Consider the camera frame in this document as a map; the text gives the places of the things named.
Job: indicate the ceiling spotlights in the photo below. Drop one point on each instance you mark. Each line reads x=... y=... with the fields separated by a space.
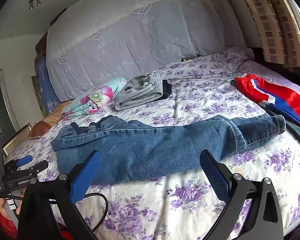
x=36 y=2

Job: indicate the grey sweatshirt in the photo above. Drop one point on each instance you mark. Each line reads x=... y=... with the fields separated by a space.
x=137 y=95

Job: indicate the dark brown wooden board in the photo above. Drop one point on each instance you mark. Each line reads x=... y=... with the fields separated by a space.
x=41 y=45

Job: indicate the glass sliding door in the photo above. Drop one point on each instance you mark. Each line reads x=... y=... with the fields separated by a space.
x=0 y=100

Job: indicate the blue patterned bedding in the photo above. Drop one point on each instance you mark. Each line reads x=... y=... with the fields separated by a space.
x=43 y=85

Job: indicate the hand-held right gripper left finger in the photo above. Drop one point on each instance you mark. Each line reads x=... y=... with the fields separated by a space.
x=86 y=177

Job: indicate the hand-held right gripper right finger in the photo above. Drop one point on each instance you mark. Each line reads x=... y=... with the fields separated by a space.
x=215 y=177

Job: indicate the purple floral bed sheet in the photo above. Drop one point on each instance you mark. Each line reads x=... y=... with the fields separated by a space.
x=190 y=200

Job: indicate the person's red clothing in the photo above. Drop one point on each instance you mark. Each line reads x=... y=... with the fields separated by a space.
x=2 y=227

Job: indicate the red blue white jacket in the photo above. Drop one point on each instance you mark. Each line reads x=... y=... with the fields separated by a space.
x=287 y=97

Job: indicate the blue denim pants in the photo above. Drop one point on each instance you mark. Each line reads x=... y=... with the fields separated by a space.
x=145 y=150

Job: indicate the folded floral quilt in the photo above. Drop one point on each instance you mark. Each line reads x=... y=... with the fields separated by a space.
x=95 y=97

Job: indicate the white lace pillow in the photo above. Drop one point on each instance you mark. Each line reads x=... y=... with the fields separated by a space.
x=230 y=56

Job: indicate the beige checked curtain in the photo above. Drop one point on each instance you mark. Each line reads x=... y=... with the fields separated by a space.
x=272 y=17

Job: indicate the brown pillow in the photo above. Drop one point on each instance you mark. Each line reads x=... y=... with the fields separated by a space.
x=40 y=130

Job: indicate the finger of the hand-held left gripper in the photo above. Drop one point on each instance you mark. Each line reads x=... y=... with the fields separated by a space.
x=40 y=166
x=23 y=160

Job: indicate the white lace cover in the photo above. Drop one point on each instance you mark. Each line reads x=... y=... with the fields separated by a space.
x=140 y=30

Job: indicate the folded dark garment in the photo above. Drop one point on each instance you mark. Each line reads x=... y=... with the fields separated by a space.
x=167 y=87

